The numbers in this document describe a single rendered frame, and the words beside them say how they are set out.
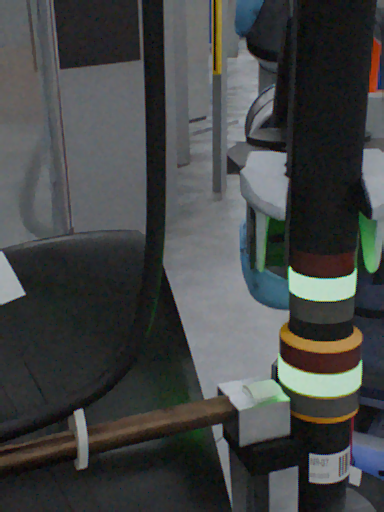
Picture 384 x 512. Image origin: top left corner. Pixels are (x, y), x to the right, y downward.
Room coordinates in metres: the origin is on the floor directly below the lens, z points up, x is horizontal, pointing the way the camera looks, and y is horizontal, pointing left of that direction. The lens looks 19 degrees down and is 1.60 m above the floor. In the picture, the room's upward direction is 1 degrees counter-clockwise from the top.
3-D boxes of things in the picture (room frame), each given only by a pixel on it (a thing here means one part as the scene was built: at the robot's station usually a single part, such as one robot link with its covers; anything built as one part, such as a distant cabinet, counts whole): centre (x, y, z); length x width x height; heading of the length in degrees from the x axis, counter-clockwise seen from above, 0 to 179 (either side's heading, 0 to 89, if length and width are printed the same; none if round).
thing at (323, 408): (0.38, -0.07, 1.39); 0.04 x 0.04 x 0.01
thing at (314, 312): (0.38, -0.07, 1.44); 0.03 x 0.03 x 0.01
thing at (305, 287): (0.38, -0.07, 1.45); 0.03 x 0.03 x 0.01
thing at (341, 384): (0.38, -0.07, 1.40); 0.04 x 0.04 x 0.01
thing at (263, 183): (0.40, -0.04, 1.48); 0.09 x 0.03 x 0.06; 167
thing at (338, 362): (0.38, -0.07, 1.41); 0.04 x 0.04 x 0.01
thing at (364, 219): (0.39, -0.10, 1.48); 0.09 x 0.03 x 0.06; 4
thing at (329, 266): (0.38, -0.07, 1.47); 0.03 x 0.03 x 0.01
